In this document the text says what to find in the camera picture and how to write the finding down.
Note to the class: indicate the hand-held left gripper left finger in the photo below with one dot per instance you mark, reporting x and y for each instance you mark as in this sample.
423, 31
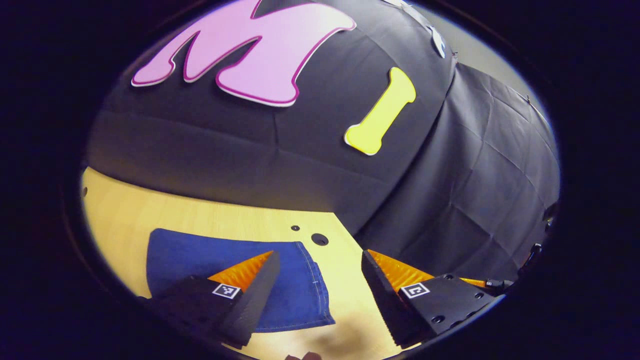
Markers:
252, 310

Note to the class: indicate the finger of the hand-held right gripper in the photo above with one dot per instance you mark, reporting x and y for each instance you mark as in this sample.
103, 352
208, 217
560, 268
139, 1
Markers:
475, 282

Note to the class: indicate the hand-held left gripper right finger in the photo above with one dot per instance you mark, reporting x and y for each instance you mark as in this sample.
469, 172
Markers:
385, 300

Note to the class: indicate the blue denim jeans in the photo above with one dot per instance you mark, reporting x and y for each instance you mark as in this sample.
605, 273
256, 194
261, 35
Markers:
200, 255

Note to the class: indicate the black backdrop cloth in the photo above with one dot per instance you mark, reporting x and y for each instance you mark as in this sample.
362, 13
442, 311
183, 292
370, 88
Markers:
250, 145

